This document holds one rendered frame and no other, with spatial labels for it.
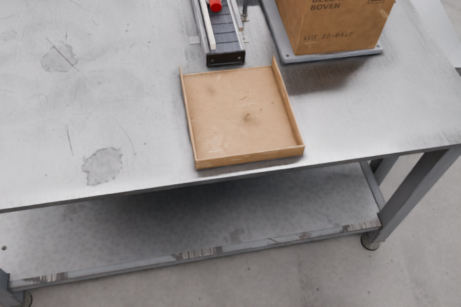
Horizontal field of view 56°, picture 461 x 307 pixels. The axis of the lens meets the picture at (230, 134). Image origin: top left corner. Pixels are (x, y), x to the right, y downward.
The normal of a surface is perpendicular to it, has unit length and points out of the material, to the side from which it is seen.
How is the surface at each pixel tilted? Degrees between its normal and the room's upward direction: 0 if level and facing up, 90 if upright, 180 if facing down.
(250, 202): 1
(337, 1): 90
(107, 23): 0
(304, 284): 0
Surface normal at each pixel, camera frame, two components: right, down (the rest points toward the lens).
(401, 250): 0.05, -0.58
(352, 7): 0.18, 0.81
